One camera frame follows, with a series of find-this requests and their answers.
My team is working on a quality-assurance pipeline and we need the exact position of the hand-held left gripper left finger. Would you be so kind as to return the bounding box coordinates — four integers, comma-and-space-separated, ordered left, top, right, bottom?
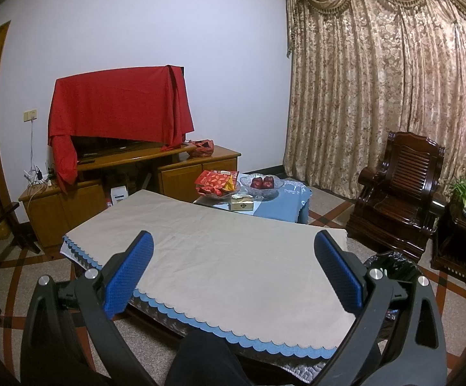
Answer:
20, 230, 157, 386

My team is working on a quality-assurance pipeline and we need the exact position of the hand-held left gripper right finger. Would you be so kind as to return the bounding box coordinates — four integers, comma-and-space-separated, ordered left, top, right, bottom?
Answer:
313, 230, 447, 386

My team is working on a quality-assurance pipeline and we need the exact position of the bin with black bag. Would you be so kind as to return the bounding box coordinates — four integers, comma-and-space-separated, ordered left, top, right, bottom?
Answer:
363, 250, 420, 346

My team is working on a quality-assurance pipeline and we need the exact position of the dark wooden side table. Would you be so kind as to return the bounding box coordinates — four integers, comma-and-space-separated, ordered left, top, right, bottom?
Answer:
430, 205, 466, 286

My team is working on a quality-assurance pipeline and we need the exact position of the white box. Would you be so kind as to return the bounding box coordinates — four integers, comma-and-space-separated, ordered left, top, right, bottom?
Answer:
110, 187, 128, 207

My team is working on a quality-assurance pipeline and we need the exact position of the dark wooden armchair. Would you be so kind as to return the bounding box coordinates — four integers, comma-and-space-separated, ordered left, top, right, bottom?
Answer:
345, 131, 446, 261

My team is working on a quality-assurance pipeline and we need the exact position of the blue tablecloth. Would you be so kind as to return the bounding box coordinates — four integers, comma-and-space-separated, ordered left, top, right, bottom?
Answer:
253, 177, 313, 225

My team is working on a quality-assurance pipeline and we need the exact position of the beige tablecloth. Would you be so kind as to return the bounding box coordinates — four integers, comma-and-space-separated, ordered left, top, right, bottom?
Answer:
63, 190, 357, 350

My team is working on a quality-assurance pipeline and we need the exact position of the quilted grey table cover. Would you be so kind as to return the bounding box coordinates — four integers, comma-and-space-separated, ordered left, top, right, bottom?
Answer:
128, 289, 386, 384

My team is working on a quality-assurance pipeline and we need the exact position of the glass fruit bowl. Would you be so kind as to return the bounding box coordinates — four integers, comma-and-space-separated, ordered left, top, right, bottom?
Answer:
240, 174, 286, 201

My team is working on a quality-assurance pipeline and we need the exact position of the wooden television cabinet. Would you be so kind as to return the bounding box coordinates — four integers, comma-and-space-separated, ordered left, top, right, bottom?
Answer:
19, 145, 242, 250

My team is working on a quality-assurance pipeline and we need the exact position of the black metal stand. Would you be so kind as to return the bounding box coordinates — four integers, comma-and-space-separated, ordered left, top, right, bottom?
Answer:
0, 202, 41, 255

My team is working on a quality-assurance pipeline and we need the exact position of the glass snack dish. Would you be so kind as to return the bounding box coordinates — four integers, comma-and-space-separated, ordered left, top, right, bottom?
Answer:
195, 181, 242, 201

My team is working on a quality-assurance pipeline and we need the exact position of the person's black trouser leg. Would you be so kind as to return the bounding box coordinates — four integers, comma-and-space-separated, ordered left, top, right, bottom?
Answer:
164, 330, 245, 386

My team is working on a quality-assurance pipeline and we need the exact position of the beige tissue box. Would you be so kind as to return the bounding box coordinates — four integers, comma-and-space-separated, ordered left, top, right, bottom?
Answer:
230, 195, 255, 212

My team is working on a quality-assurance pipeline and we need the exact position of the red snack packet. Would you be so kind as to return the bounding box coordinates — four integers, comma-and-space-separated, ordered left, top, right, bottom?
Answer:
195, 170, 239, 198

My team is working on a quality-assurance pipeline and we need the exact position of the black television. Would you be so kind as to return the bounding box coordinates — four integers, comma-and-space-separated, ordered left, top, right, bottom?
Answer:
72, 65, 185, 160

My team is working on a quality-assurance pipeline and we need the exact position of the power strip with plugs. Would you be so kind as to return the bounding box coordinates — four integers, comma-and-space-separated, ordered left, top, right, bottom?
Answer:
23, 165, 57, 188

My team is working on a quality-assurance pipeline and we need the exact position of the red plastic bag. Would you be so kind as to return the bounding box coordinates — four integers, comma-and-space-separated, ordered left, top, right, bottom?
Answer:
187, 139, 215, 158

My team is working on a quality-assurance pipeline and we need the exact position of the red cloth cover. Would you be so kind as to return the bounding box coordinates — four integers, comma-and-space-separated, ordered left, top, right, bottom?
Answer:
48, 64, 194, 194

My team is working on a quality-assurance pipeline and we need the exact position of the beige patterned curtain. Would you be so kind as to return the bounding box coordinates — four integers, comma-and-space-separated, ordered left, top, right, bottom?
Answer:
283, 0, 466, 210

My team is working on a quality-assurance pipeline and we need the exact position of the white cable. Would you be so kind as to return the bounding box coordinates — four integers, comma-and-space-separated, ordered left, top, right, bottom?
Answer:
27, 121, 38, 179

